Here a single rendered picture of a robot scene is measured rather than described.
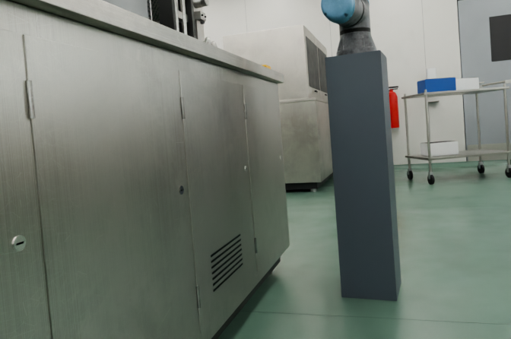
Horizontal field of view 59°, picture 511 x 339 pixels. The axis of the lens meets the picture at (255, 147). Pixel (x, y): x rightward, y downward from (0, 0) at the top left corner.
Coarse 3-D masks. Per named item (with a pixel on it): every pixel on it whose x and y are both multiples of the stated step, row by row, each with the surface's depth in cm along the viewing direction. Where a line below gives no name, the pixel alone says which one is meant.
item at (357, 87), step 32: (352, 64) 162; (384, 64) 168; (352, 96) 163; (384, 96) 162; (352, 128) 164; (384, 128) 159; (352, 160) 164; (384, 160) 160; (352, 192) 165; (384, 192) 161; (352, 224) 166; (384, 224) 162; (352, 256) 167; (384, 256) 162; (352, 288) 167; (384, 288) 163
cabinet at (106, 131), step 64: (0, 0) 62; (0, 64) 61; (64, 64) 73; (128, 64) 91; (192, 64) 121; (0, 128) 60; (64, 128) 72; (128, 128) 89; (192, 128) 117; (256, 128) 171; (0, 192) 60; (64, 192) 71; (128, 192) 88; (192, 192) 115; (256, 192) 166; (0, 256) 59; (64, 256) 70; (128, 256) 86; (192, 256) 113; (256, 256) 162; (0, 320) 58; (64, 320) 69; (128, 320) 85; (192, 320) 111
